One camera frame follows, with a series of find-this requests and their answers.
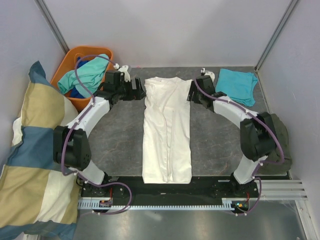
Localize mint green t shirt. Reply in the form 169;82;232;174
57;54;109;99

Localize folded turquoise t shirt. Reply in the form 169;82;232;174
215;68;258;107

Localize white t shirt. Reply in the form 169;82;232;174
142;77;192;184

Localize white slotted cable duct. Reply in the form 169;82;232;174
77;198;249;211

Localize aluminium corner post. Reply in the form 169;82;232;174
34;0;70;54
254;0;300;74

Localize left aluminium corner post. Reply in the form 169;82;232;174
34;0;70;54

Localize olive green t shirt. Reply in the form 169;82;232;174
257;113;293;175

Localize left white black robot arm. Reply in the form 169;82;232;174
53;70;146;197

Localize blue beige checkered pillow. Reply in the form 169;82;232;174
0;61;79;240

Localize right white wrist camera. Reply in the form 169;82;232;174
200;68;216;81

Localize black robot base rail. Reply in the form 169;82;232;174
79;175;261;207

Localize right aluminium corner post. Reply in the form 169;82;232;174
254;0;300;74

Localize dark blue t shirt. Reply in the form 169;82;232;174
76;56;88;69

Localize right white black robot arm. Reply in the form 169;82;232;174
187;75;285;197

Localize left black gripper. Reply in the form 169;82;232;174
115;78;146;102

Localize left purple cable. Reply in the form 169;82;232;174
61;54;133;215

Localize orange plastic basket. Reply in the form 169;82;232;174
50;45;114;112

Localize aluminium extrusion rails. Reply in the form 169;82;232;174
260;179;308;201

